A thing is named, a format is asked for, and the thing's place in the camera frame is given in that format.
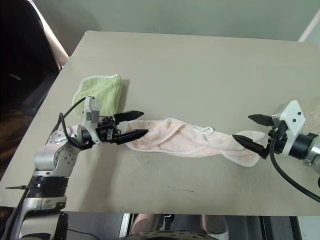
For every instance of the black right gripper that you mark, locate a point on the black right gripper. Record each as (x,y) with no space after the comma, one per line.
(278,140)

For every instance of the aluminium frame profile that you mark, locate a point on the aluminium frame profile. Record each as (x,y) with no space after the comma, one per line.
(125,223)

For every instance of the dark dotted round shape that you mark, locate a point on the dark dotted round shape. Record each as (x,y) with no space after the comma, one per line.
(167,235)

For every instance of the pale pink towel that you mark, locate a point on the pale pink towel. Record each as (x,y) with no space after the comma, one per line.
(175,137)

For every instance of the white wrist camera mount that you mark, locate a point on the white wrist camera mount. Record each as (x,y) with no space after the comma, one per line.
(90,112)
(295,112)

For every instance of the folded green towel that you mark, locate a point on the folded green towel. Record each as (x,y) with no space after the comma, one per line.
(105,90)

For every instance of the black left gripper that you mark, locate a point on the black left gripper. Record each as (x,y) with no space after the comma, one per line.
(107,130)

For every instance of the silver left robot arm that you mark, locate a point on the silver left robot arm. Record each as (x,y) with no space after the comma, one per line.
(50,160)

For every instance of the dark chair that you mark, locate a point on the dark chair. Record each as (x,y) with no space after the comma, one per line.
(22,50)

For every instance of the pink rounded shape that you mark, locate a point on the pink rounded shape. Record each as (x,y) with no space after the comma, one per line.
(143,223)
(215,225)

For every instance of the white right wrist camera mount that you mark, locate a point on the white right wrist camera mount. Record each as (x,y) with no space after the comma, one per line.
(295,112)

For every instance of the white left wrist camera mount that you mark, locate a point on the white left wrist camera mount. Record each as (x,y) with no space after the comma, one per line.
(90,112)

